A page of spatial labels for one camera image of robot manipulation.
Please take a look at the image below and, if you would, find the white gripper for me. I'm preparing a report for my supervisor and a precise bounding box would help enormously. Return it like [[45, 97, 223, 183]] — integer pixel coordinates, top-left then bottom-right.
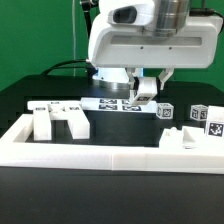
[[88, 3, 223, 97]]

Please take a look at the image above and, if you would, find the white tagged block front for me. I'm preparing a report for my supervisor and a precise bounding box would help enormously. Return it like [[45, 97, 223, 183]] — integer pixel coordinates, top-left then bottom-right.
[[129, 77, 157, 105]]

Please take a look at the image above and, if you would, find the white chair seat part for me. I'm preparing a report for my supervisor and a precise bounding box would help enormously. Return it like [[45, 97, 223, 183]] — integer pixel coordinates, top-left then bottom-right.
[[159, 126, 224, 149]]

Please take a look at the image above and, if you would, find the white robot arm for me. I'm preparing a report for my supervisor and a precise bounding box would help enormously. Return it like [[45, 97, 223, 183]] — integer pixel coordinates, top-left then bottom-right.
[[88, 0, 224, 89]]

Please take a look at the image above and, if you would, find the white chair back part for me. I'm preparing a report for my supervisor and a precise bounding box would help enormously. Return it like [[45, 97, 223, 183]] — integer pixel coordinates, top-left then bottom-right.
[[27, 101, 90, 141]]

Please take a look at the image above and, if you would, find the white tagged cube middle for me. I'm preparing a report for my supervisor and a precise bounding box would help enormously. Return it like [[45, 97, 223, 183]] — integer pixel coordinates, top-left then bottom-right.
[[156, 103, 174, 119]]

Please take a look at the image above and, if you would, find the white tagged cube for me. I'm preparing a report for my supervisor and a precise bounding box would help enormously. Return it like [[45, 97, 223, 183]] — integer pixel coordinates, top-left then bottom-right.
[[156, 103, 174, 119], [190, 104, 208, 121]]

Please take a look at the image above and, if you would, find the white flat tagged plank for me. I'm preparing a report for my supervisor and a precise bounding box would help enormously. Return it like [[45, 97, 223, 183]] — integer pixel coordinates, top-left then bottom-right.
[[81, 97, 157, 113]]

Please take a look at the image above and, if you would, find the white tagged cube right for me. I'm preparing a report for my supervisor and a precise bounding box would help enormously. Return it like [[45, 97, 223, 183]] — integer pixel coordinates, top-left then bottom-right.
[[190, 104, 208, 121]]

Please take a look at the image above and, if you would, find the black cable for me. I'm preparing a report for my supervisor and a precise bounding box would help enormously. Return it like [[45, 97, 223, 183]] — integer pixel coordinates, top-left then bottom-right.
[[40, 59, 93, 76]]

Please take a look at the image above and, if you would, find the white U-shaped border frame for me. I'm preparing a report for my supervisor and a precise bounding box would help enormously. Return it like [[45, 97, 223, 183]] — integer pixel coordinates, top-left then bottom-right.
[[0, 114, 224, 174]]

